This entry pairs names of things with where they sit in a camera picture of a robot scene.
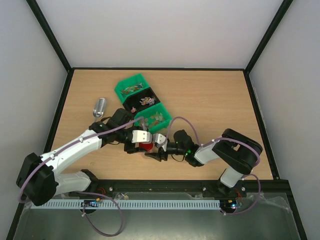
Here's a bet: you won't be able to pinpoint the green bin wrapped candies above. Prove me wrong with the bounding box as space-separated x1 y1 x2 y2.
114 73 150 104

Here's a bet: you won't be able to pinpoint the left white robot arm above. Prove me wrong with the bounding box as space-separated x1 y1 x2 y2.
16 108 152 206

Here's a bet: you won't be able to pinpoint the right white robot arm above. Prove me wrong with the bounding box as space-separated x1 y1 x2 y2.
144 128 263 196

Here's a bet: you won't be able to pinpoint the red jar lid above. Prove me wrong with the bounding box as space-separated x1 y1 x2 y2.
139 142 154 152

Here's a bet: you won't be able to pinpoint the metal candy scoop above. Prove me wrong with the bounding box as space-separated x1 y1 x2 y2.
92 97 107 122

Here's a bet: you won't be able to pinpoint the black bin lollipops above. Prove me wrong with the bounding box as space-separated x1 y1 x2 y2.
122 87 161 116

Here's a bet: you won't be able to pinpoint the green bin star candies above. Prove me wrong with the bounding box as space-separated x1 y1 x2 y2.
135 103 172 134

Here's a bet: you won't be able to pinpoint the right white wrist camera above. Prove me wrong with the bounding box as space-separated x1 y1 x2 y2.
152 133 168 150

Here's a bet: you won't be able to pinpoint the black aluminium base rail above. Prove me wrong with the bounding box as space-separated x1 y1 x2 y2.
59 178 291 200

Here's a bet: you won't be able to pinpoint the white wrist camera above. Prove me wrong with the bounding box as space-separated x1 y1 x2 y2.
152 133 168 150
131 130 152 144

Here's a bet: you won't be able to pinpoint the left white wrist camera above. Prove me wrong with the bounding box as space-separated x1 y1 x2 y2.
131 130 152 144

